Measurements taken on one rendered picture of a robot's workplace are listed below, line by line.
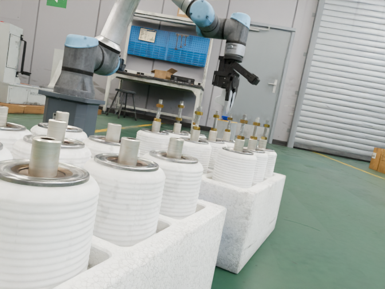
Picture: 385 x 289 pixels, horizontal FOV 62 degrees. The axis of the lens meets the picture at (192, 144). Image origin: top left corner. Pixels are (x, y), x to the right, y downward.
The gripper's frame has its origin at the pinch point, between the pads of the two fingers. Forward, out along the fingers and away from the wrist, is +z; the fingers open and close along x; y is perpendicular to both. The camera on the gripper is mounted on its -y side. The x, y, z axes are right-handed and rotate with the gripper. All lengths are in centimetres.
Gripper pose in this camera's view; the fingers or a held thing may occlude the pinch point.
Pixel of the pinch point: (228, 111)
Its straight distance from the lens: 120.9
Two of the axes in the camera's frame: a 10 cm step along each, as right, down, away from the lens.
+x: -4.4, 0.1, -9.0
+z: -1.8, 9.8, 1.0
